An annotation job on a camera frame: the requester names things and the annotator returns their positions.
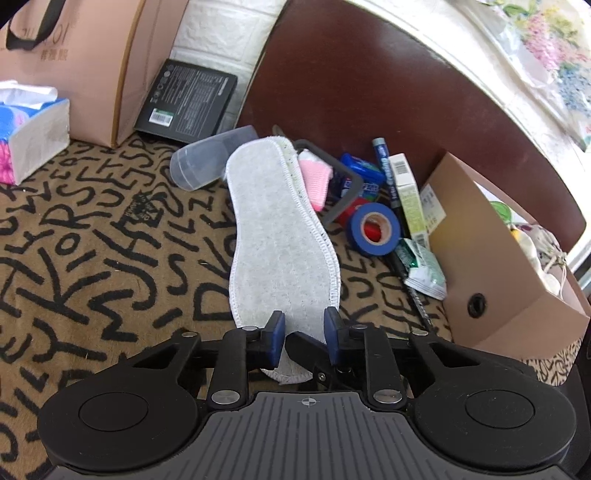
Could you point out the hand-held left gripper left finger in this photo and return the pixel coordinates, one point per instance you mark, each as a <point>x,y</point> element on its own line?
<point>277,337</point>

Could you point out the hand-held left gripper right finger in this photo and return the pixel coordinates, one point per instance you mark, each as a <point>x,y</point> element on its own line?
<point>330,337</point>

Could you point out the white felt insole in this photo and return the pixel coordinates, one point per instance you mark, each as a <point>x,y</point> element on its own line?
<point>277,230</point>
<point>334,277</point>

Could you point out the brown cardboard shoe box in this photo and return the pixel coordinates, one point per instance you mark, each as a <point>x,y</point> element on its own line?
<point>498,314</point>

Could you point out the black pen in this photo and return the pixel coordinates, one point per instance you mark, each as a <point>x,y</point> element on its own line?
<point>415,304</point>

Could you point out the blue tape roll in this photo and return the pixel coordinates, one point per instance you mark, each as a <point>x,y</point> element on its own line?
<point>358,230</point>

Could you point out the green white sachet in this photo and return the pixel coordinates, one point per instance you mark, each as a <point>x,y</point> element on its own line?
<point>425,272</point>

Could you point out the small red tape roll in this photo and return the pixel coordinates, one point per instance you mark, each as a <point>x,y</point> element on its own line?
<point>374,230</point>

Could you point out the pink white knit cloth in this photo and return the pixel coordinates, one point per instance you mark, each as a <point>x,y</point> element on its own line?
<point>316,180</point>

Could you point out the long green white box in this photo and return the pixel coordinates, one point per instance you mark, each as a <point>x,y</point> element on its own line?
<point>408,198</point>

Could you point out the blue gum box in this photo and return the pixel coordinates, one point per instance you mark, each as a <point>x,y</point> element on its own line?
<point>364,177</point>

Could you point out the dark blue tube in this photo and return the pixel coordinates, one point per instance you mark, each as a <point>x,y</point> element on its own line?
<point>381,157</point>

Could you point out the clear plastic container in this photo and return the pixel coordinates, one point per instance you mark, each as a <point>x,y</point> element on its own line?
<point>203,159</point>

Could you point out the letter print tablecloth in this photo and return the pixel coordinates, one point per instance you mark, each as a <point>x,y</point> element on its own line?
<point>92,277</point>

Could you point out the green plastic toy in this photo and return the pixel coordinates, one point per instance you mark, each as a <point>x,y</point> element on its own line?
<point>501,213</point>

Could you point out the black flat box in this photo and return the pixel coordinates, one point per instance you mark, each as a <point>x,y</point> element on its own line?
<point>189,101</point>

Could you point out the dark brown wooden board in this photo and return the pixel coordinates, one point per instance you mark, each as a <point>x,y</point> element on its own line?
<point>369,69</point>

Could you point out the blue pink tissue pack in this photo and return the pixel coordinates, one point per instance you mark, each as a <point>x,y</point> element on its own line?
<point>37,134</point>

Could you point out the floral plastic bag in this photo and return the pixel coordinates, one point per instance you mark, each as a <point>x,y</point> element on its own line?
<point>554,69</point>

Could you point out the black rectangular frame lid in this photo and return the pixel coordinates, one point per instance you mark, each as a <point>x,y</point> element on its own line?
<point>345,203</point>

